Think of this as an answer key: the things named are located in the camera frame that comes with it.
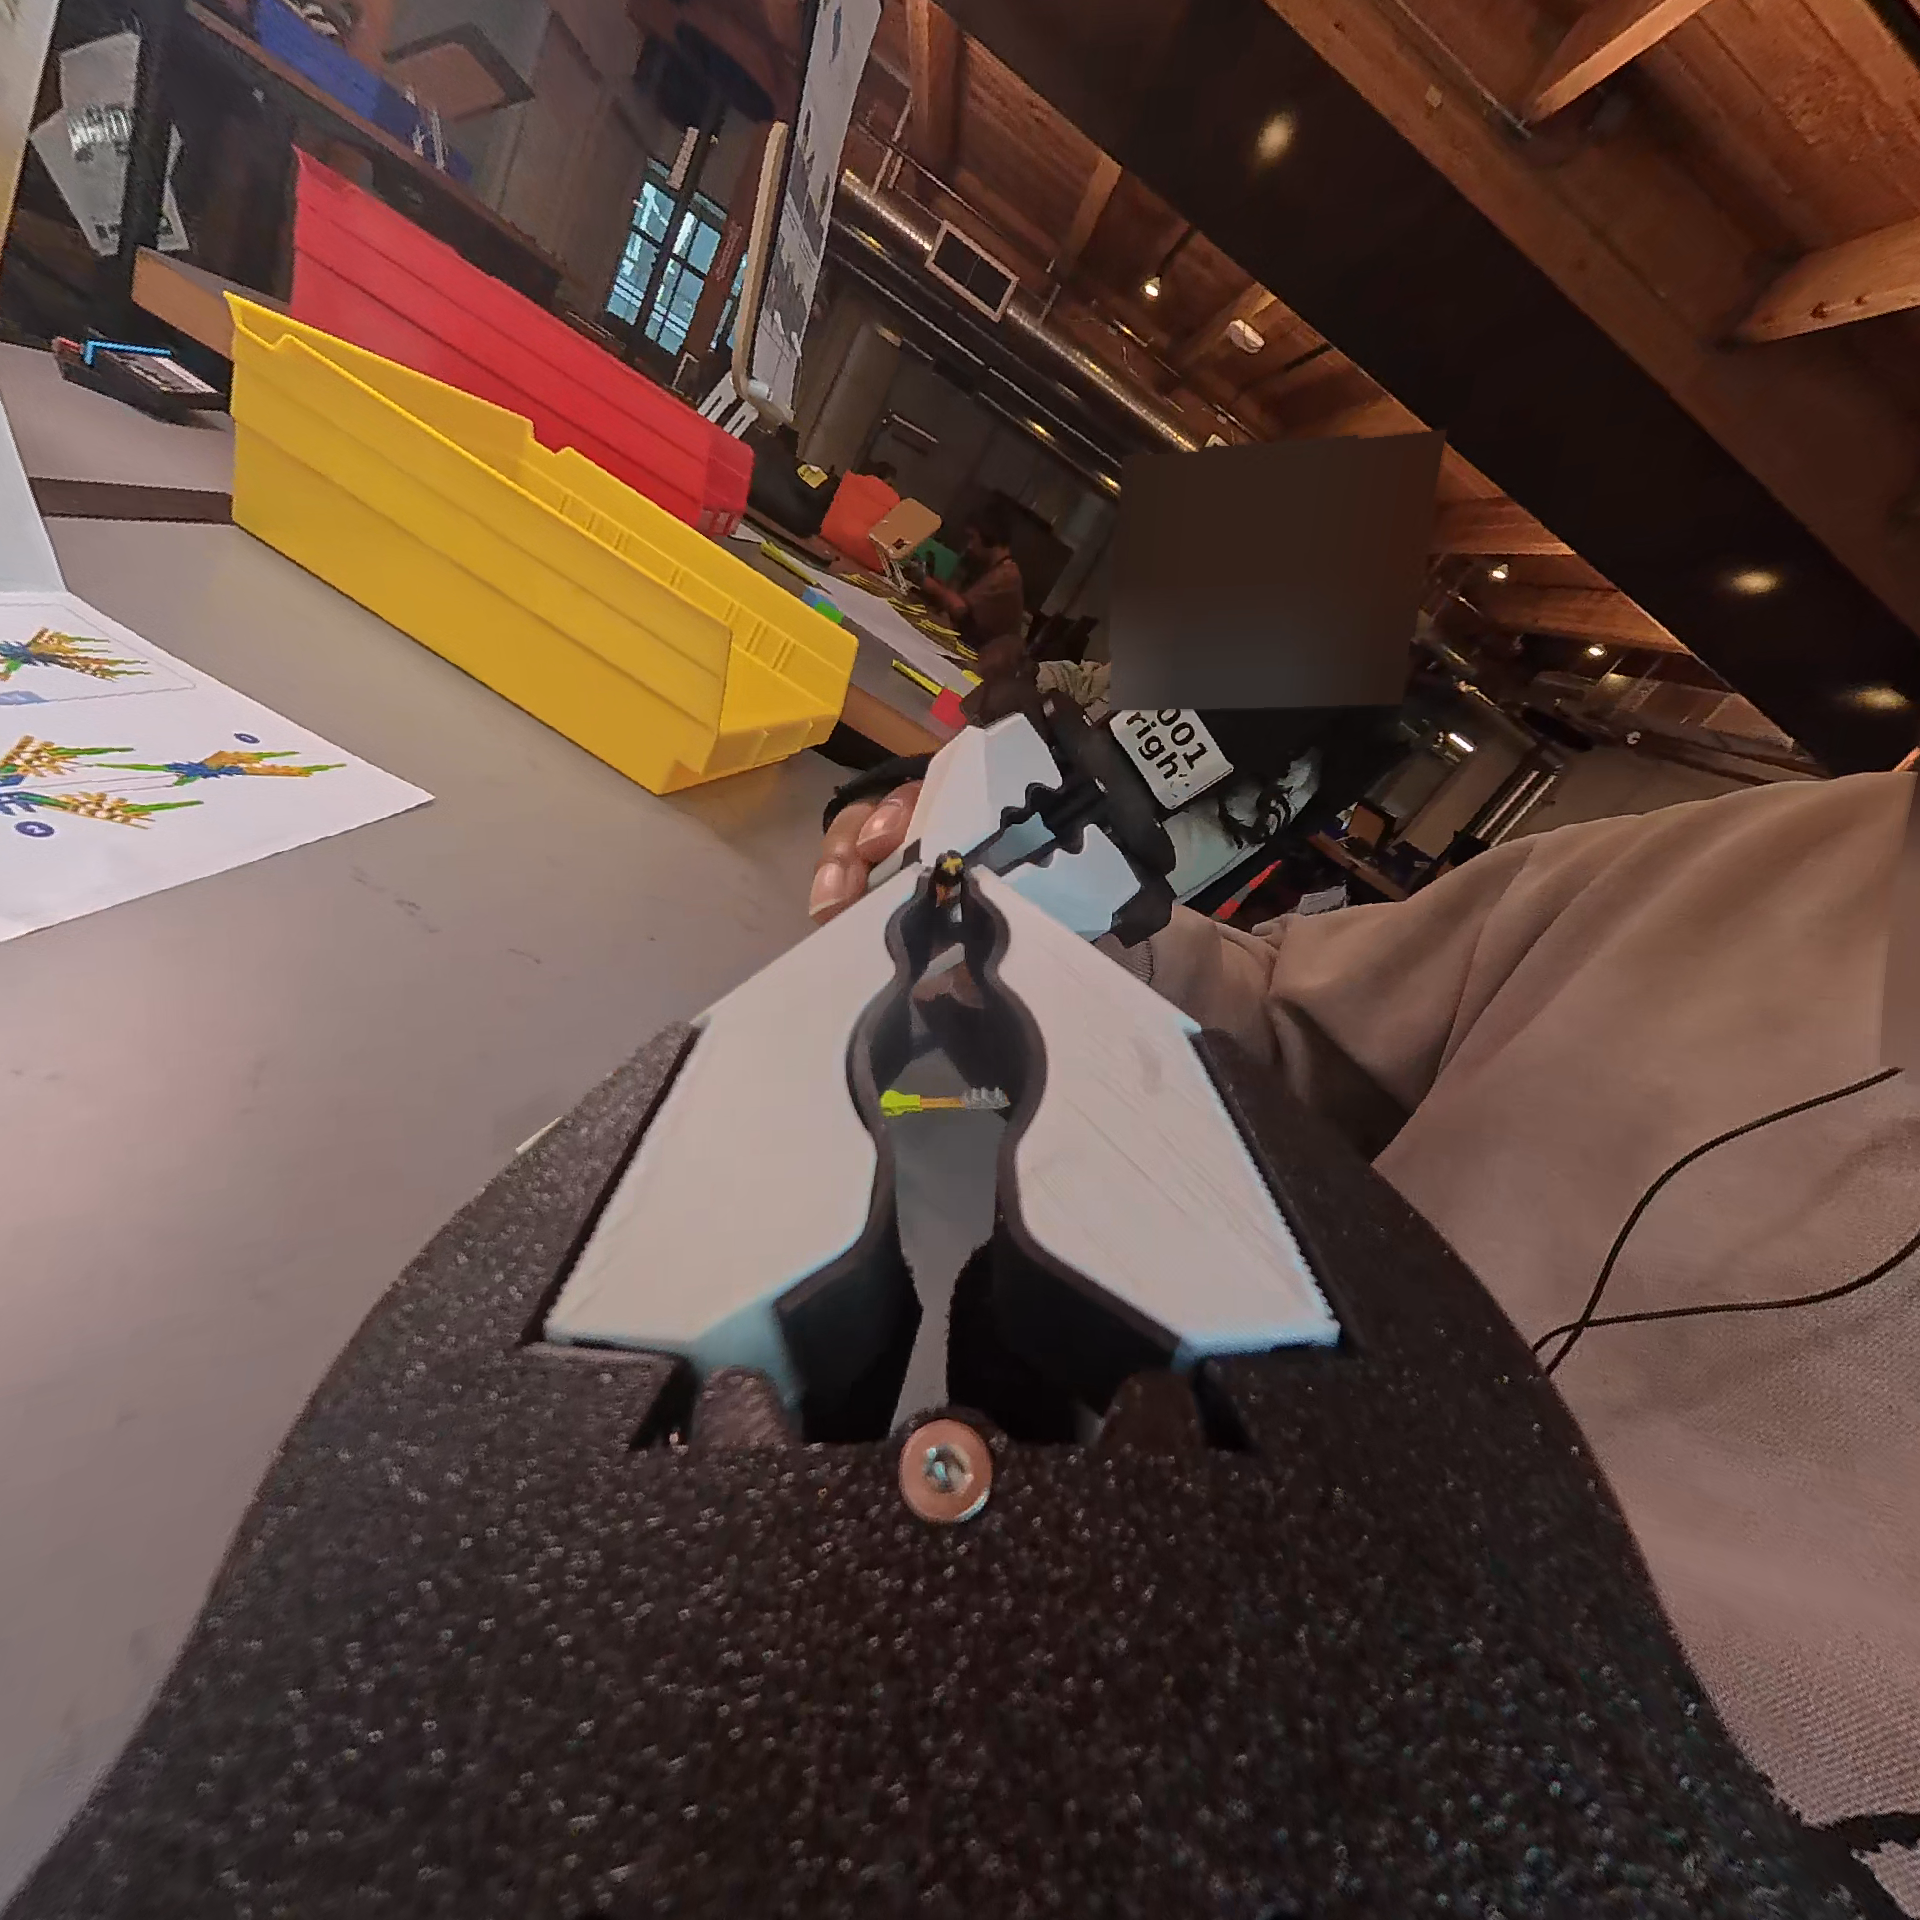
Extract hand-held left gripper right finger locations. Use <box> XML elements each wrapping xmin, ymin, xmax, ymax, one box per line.
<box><xmin>961</xmin><ymin>874</ymin><xmax>1340</xmax><ymax>1426</ymax></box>

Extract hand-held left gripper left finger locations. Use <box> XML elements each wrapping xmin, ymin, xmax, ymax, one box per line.
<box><xmin>545</xmin><ymin>874</ymin><xmax>921</xmax><ymax>1426</ymax></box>

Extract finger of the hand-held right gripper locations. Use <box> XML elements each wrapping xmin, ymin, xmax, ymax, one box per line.
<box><xmin>897</xmin><ymin>717</ymin><xmax>1069</xmax><ymax>893</ymax></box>
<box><xmin>988</xmin><ymin>831</ymin><xmax>1161</xmax><ymax>941</ymax></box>

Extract toy construction model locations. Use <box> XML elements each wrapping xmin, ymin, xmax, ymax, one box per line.
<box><xmin>877</xmin><ymin>848</ymin><xmax>1010</xmax><ymax>1120</ymax></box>

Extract yellow plastic bin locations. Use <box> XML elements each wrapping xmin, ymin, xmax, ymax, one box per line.
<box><xmin>224</xmin><ymin>293</ymin><xmax>860</xmax><ymax>798</ymax></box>

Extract person's right forearm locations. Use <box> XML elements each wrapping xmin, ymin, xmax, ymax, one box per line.
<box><xmin>1148</xmin><ymin>773</ymin><xmax>1920</xmax><ymax>1157</ymax></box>

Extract grey desk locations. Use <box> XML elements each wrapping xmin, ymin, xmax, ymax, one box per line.
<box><xmin>0</xmin><ymin>342</ymin><xmax>962</xmax><ymax>1876</ymax></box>

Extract person's right hand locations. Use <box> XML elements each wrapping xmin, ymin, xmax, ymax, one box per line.
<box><xmin>808</xmin><ymin>787</ymin><xmax>924</xmax><ymax>923</ymax></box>

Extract cluttered work table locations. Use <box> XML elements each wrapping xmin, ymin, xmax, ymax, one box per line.
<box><xmin>720</xmin><ymin>517</ymin><xmax>993</xmax><ymax>759</ymax></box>

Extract orange chair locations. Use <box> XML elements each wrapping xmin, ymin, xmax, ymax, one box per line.
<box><xmin>822</xmin><ymin>468</ymin><xmax>902</xmax><ymax>571</ymax></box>

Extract white hanging banner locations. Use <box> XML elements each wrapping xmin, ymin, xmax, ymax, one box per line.
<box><xmin>742</xmin><ymin>0</ymin><xmax>886</xmax><ymax>429</ymax></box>

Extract person's beige hoodie torso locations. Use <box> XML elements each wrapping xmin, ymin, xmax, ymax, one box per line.
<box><xmin>1371</xmin><ymin>1035</ymin><xmax>1920</xmax><ymax>1876</ymax></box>

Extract dark paned window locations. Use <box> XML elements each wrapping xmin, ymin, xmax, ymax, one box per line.
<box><xmin>603</xmin><ymin>175</ymin><xmax>753</xmax><ymax>365</ymax></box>

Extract toy instruction sheet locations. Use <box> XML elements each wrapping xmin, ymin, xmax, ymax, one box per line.
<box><xmin>0</xmin><ymin>403</ymin><xmax>437</xmax><ymax>946</ymax></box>

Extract stack of red bins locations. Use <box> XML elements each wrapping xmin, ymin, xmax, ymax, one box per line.
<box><xmin>288</xmin><ymin>147</ymin><xmax>756</xmax><ymax>531</ymax></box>

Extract black device with blue light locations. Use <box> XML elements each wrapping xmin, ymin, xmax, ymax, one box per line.
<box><xmin>52</xmin><ymin>333</ymin><xmax>233</xmax><ymax>436</ymax></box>

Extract blue storage bins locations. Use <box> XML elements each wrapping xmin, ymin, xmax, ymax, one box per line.
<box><xmin>256</xmin><ymin>0</ymin><xmax>474</xmax><ymax>143</ymax></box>

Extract printed paper sheet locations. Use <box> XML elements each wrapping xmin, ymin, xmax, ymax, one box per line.
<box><xmin>29</xmin><ymin>29</ymin><xmax>194</xmax><ymax>255</ymax></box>

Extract silver ventilation duct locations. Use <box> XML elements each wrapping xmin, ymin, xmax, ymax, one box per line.
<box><xmin>833</xmin><ymin>166</ymin><xmax>1204</xmax><ymax>454</ymax></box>

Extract black hoodie drawstring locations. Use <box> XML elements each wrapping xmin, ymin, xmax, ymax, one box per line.
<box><xmin>1534</xmin><ymin>1064</ymin><xmax>1920</xmax><ymax>1374</ymax></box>

